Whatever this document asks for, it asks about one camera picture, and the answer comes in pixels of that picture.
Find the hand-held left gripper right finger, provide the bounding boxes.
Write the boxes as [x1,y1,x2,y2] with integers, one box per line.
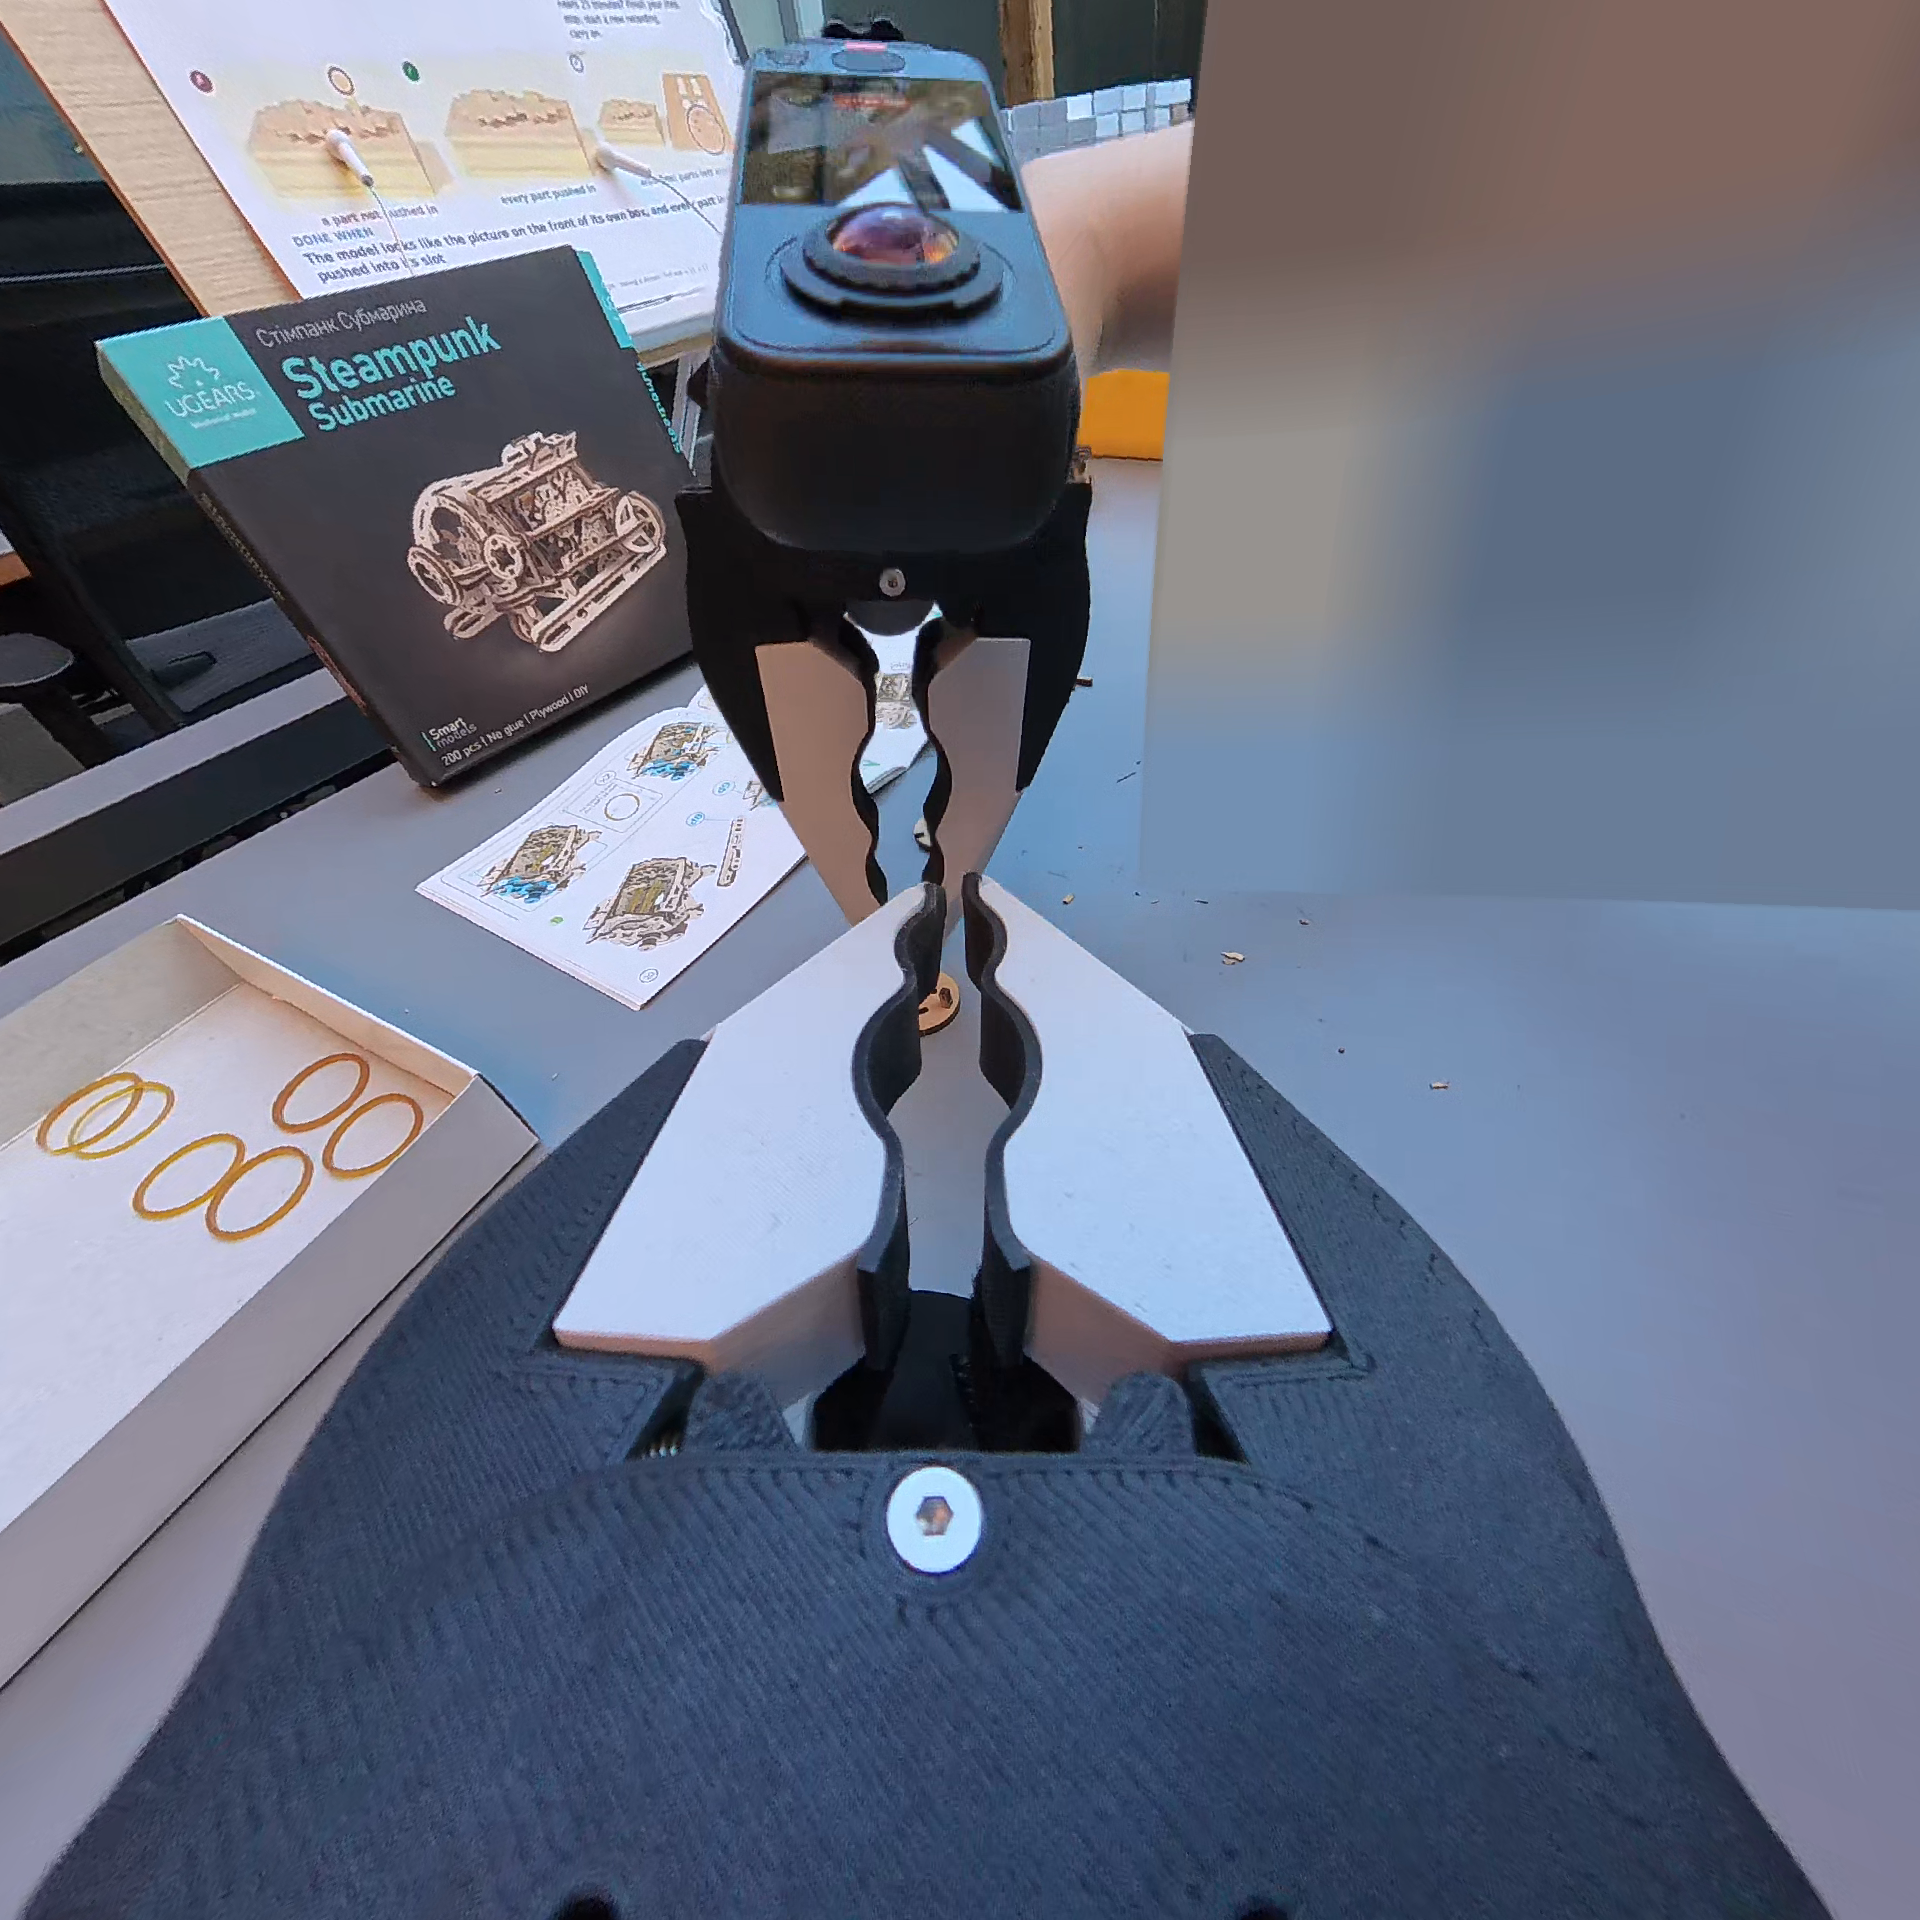
[959,874,1335,1401]

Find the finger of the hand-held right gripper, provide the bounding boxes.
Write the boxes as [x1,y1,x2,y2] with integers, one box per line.
[753,619,888,926]
[911,616,1039,903]

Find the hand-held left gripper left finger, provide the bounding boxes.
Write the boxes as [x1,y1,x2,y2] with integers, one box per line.
[551,884,945,1444]

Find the adjoining grey desk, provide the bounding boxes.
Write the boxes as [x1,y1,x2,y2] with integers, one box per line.
[0,660,408,952]

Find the yellow plastic bin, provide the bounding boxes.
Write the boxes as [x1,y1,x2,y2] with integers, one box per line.
[1076,368,1171,463]

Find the printed instruction booklet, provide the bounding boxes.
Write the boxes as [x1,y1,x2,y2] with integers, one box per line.
[416,682,920,1011]

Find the stack of small white boxes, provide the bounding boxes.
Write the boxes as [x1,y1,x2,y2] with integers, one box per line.
[1005,83,1201,156]

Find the group of tan rubber bands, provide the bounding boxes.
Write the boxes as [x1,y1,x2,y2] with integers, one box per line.
[36,1050,428,1246]

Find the black model kit box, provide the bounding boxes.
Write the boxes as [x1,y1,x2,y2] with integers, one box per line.
[93,244,697,792]

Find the tilted printed poster board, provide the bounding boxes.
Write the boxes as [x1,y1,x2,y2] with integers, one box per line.
[0,0,752,326]

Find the white cardboard tray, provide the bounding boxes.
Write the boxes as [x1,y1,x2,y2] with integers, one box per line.
[0,914,540,1692]

